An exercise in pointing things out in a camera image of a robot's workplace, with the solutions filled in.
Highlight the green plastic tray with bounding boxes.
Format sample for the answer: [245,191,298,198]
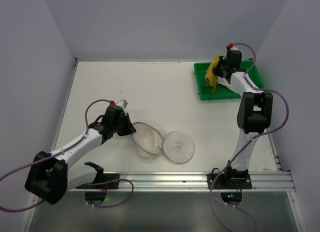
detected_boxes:
[193,62,265,101]

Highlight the yellow bra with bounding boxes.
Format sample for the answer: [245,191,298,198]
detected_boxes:
[205,55,223,93]

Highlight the white mesh laundry bag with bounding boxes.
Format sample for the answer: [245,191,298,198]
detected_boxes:
[131,121,195,164]

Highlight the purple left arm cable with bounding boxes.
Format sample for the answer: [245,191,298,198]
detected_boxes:
[0,99,135,213]

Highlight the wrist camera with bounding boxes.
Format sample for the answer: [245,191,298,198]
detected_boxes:
[116,99,128,110]
[226,43,240,52]

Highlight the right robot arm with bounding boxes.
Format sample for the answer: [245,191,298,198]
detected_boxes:
[210,43,273,190]

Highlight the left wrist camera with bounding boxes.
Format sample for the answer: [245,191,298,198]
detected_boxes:
[116,99,128,110]

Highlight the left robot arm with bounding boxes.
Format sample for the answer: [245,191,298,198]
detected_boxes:
[24,100,136,205]

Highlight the white bra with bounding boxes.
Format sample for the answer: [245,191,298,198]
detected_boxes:
[217,76,243,94]

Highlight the aluminium mounting rail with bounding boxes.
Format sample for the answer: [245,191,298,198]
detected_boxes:
[67,170,296,193]

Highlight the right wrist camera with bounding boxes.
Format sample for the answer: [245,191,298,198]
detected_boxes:
[226,43,240,52]

